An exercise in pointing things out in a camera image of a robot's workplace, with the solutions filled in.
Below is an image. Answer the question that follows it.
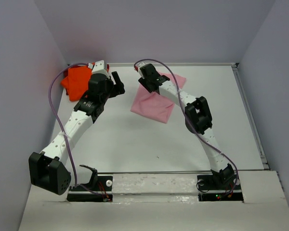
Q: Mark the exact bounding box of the pink t shirt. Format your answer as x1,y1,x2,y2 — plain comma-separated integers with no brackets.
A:
131,74,186,124

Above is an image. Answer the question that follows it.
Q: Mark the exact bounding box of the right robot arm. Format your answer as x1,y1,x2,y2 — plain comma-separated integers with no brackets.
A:
134,60,238,189

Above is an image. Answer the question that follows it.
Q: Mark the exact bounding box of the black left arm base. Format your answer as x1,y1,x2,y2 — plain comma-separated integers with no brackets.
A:
66,165,113,203

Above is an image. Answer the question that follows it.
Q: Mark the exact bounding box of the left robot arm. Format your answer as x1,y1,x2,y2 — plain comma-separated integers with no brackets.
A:
28,71,125,195

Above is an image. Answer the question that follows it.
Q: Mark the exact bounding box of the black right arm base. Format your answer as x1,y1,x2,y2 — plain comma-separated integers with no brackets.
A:
196,175,244,202

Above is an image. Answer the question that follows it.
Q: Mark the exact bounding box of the orange folded t shirt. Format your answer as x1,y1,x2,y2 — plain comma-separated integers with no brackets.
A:
60,67,93,102

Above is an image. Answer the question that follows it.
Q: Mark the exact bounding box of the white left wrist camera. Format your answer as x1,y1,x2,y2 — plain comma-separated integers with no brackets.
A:
87,60,109,75

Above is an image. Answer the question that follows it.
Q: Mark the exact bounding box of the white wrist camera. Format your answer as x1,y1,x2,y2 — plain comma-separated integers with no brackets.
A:
87,60,109,75
134,62,146,72

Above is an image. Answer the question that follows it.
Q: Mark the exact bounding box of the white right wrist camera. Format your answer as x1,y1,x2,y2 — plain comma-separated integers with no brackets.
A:
134,62,146,72

